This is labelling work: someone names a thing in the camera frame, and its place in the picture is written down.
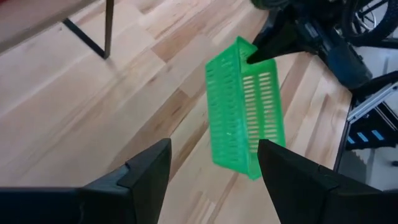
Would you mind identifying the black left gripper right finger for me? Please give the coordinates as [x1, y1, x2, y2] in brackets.
[257, 139, 398, 224]

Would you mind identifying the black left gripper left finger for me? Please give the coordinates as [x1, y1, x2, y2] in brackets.
[0, 138, 172, 224]

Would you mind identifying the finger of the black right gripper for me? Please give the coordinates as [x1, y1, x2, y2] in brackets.
[247, 12, 301, 65]

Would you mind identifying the green plastic slotted basket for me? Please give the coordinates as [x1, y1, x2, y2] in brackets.
[204, 35, 286, 181]

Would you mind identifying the black base with blue stickers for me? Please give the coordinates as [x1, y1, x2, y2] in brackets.
[344, 105, 398, 152]

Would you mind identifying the black corrugated cable conduit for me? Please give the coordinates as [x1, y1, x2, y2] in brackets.
[340, 0, 398, 50]

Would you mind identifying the silver aluminium rail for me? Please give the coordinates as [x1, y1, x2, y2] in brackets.
[346, 81, 398, 124]

